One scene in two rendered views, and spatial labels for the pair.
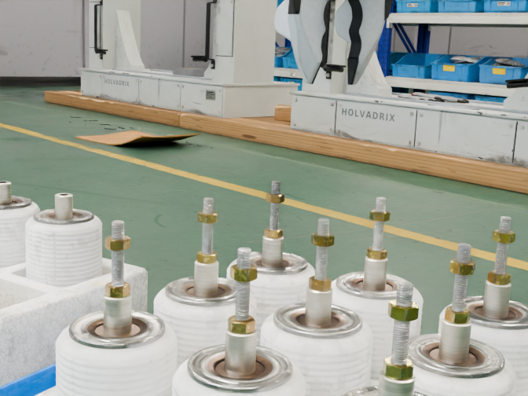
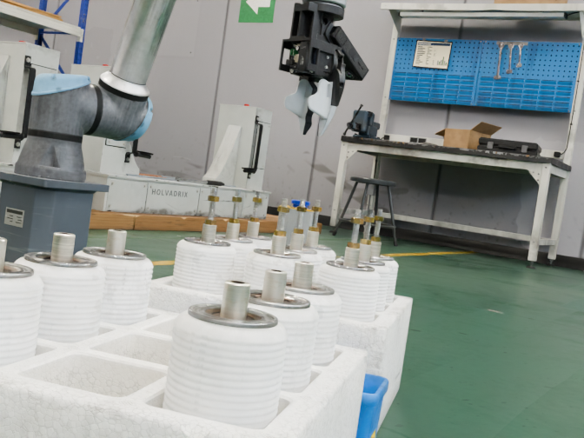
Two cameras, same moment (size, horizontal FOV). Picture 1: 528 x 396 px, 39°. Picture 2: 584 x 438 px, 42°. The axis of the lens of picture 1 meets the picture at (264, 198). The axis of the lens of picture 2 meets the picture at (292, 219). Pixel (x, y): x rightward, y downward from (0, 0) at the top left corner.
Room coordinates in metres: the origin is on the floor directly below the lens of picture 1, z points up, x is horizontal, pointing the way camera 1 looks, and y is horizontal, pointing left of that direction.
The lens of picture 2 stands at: (1.00, 1.19, 0.37)
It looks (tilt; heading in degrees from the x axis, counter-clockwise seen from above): 3 degrees down; 253
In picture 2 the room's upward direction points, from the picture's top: 8 degrees clockwise
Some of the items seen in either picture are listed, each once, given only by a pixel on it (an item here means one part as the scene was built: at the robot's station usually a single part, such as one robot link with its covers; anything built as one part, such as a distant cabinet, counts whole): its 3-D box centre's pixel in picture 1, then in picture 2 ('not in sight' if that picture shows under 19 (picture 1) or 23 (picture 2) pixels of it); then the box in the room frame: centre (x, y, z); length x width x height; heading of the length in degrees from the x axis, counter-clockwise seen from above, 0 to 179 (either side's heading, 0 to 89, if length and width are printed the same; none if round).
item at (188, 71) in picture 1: (191, 72); not in sight; (4.68, 0.49, 0.29); 0.26 x 0.20 x 0.05; 42
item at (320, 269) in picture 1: (320, 262); (300, 221); (0.59, -0.05, 0.30); 0.01 x 0.01 x 0.08
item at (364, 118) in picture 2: not in sight; (363, 122); (-1.17, -4.26, 0.87); 0.41 x 0.17 x 0.25; 42
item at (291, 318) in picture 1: (317, 320); (295, 250); (0.59, -0.05, 0.25); 0.08 x 0.08 x 0.01
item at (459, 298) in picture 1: (460, 292); (315, 219); (0.53, -0.15, 0.30); 0.01 x 0.01 x 0.08
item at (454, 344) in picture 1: (454, 340); (312, 240); (0.53, -0.15, 0.26); 0.02 x 0.02 x 0.03
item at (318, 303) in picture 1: (318, 306); (296, 242); (0.59, -0.05, 0.26); 0.02 x 0.02 x 0.03
